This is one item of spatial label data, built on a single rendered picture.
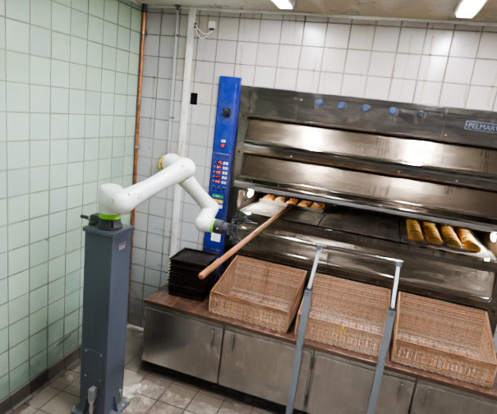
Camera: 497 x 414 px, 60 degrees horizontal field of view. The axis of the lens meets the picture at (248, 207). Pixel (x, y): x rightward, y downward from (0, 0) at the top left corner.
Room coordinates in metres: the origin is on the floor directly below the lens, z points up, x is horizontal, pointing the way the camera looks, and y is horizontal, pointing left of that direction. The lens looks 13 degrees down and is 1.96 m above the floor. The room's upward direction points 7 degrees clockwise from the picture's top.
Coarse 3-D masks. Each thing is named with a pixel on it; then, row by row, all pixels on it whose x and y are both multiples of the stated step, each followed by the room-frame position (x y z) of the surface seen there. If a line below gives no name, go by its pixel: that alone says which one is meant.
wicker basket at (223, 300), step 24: (240, 264) 3.09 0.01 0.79; (264, 264) 3.04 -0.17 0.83; (216, 288) 2.77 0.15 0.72; (240, 288) 3.04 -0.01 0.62; (264, 288) 2.99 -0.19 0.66; (288, 288) 2.95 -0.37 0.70; (216, 312) 2.66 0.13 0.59; (240, 312) 2.61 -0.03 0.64; (264, 312) 2.56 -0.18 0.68; (288, 312) 2.51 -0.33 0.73
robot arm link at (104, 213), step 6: (102, 186) 2.32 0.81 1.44; (108, 186) 2.30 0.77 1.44; (114, 186) 2.30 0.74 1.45; (120, 186) 2.34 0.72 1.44; (102, 192) 2.29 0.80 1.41; (102, 198) 2.28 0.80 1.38; (102, 204) 2.30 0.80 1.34; (102, 210) 2.30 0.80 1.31; (108, 210) 2.29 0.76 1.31; (102, 216) 2.30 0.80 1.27; (108, 216) 2.30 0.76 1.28; (114, 216) 2.31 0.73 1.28; (120, 216) 2.35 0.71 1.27
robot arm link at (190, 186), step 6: (186, 180) 2.60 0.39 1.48; (192, 180) 2.63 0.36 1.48; (186, 186) 2.62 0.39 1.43; (192, 186) 2.63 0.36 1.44; (198, 186) 2.67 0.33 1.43; (192, 192) 2.65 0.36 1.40; (198, 192) 2.66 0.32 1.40; (204, 192) 2.70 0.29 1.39; (198, 198) 2.68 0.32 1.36; (204, 198) 2.69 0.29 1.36; (210, 198) 2.74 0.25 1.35; (198, 204) 2.71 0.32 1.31; (204, 204) 2.70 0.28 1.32; (210, 204) 2.72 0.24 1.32; (216, 204) 2.77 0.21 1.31; (210, 210) 2.71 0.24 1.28; (216, 210) 2.75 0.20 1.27
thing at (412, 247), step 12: (240, 216) 3.15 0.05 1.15; (252, 216) 3.12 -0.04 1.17; (264, 216) 3.12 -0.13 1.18; (300, 228) 3.02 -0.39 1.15; (312, 228) 2.99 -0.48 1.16; (324, 228) 2.97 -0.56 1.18; (360, 240) 2.89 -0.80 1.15; (372, 240) 2.87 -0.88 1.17; (384, 240) 2.86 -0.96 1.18; (420, 252) 2.78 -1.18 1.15; (432, 252) 2.76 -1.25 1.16; (444, 252) 2.73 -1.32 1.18; (456, 252) 2.76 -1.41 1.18; (480, 264) 2.67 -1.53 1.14; (492, 264) 2.65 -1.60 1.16
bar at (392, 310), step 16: (288, 240) 2.66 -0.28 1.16; (304, 240) 2.64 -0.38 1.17; (368, 256) 2.51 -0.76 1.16; (384, 256) 2.50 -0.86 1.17; (304, 304) 2.39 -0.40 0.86; (304, 320) 2.38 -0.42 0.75; (304, 336) 2.39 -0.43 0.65; (384, 336) 2.25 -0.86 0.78; (384, 352) 2.24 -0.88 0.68; (288, 400) 2.39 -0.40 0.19
